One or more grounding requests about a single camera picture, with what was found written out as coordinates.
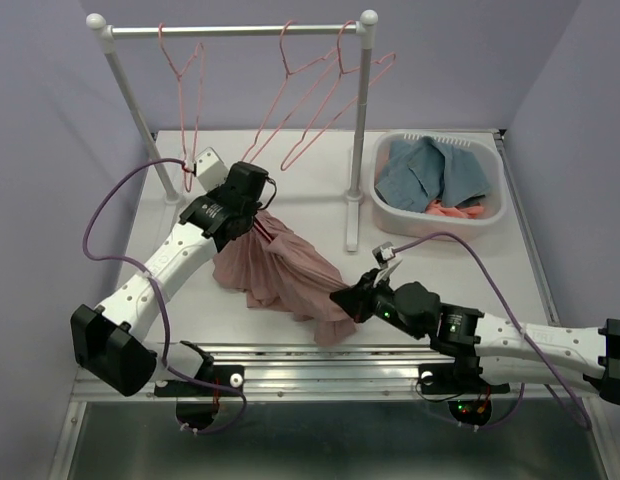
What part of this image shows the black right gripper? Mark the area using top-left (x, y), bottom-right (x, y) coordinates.
top-left (331, 269), bottom-right (425, 340)

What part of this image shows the pink wire hanger of denim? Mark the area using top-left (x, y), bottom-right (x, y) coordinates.
top-left (280, 19), bottom-right (397, 171)

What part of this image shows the dusty pink pleated skirt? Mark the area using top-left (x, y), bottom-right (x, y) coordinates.
top-left (213, 211), bottom-right (357, 347)

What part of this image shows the blue denim garment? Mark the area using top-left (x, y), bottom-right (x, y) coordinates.
top-left (374, 137), bottom-right (492, 213)

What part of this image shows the salmon orange skirt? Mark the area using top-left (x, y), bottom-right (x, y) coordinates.
top-left (425, 199), bottom-right (486, 220)

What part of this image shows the pink wire hanger of salmon skirt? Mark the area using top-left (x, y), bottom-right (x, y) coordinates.
top-left (239, 19), bottom-right (341, 161)

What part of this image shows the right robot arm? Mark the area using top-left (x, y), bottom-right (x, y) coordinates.
top-left (330, 270), bottom-right (620, 406)

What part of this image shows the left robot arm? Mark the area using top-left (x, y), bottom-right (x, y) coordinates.
top-left (70, 160), bottom-right (272, 397)

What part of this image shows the white plastic basket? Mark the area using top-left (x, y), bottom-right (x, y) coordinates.
top-left (370, 130), bottom-right (507, 240)

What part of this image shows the white clothes rack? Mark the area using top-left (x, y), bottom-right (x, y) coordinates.
top-left (86, 10), bottom-right (378, 253)

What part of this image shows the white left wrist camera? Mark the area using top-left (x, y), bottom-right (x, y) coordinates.
top-left (194, 147), bottom-right (228, 192)

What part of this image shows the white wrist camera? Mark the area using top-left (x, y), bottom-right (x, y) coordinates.
top-left (194, 147), bottom-right (228, 192)
top-left (373, 242), bottom-right (402, 285)

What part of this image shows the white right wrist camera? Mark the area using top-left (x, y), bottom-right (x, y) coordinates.
top-left (373, 242), bottom-right (402, 285)

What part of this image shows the aluminium mounting rail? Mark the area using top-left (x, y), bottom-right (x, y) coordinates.
top-left (69, 344), bottom-right (606, 401)

